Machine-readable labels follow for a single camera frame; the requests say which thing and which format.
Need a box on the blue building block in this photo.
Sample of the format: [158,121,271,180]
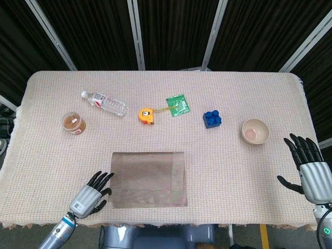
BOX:
[202,110,223,129]

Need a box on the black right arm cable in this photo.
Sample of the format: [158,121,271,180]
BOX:
[316,203,332,249]

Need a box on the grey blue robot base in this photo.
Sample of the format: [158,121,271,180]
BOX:
[100,224,234,249]

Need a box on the green foil sachet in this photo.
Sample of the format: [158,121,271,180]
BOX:
[165,93,191,118]

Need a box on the clear jar of rubber bands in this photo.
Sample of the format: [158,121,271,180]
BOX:
[61,112,87,135]

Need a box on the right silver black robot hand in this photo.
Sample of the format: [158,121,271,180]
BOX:
[276,133,332,204]

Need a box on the black electronic equipment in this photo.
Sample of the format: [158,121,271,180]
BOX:
[0,103,16,156]

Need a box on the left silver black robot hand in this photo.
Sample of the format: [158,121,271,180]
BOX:
[68,171,115,220]

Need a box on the black pleated curtain panel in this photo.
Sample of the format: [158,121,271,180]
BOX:
[36,0,138,71]
[209,0,332,72]
[0,0,72,104]
[137,0,221,71]
[290,28,332,143]

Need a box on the orange tape measure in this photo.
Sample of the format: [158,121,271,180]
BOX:
[138,105,179,126]

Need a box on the clear plastic water bottle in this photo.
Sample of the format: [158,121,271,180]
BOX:
[81,90,129,117]

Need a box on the beige woven tablecloth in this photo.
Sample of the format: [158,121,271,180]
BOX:
[0,70,320,231]

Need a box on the light brown bowl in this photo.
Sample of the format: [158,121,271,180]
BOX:
[242,118,270,145]

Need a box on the brown woven placemat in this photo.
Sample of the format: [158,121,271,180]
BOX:
[107,151,188,209]

